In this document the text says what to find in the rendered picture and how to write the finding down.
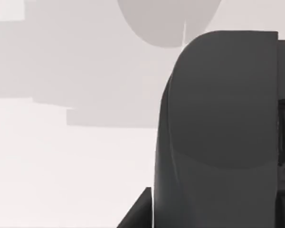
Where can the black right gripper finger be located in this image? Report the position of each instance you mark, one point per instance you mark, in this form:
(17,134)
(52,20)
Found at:
(141,213)

